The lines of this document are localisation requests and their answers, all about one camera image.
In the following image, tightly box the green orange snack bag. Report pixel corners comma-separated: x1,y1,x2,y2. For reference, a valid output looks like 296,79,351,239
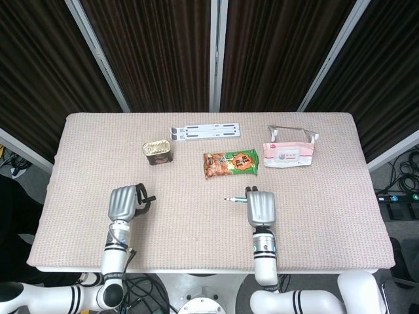
202,148,260,181

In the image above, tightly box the black floor cable bundle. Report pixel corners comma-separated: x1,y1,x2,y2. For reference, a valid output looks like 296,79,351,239
0,143,32,178
120,273,173,314
388,152,419,194

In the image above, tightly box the white folded laptop stand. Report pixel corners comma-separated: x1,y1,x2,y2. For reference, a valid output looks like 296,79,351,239
169,122,241,142

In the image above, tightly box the white robot torso base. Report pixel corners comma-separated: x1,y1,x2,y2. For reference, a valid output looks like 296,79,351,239
156,273,256,314

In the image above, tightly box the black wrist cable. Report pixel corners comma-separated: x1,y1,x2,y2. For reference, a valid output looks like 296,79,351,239
123,245,137,264

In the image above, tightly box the pink woven tablecloth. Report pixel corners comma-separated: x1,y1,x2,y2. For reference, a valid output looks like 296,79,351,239
26,112,395,270

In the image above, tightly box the pink wet wipes pack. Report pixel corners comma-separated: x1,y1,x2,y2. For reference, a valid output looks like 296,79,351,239
263,141,316,169

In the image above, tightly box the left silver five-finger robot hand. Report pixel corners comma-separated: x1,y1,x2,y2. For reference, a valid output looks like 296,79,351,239
107,183,157,222

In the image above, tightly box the grey partition frame post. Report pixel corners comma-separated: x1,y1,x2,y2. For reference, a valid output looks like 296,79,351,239
209,0,229,113
297,0,373,113
366,130,419,173
64,0,132,113
0,127,55,171

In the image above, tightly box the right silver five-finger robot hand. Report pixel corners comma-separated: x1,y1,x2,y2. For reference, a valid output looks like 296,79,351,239
245,185,279,228

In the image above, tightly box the metal stand with white tips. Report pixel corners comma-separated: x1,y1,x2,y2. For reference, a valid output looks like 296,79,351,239
266,124,320,144

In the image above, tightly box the black power strip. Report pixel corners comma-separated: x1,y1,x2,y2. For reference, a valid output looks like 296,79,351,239
374,192,419,204

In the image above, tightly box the black foot pedal box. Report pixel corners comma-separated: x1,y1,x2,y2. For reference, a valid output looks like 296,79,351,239
386,202,419,220

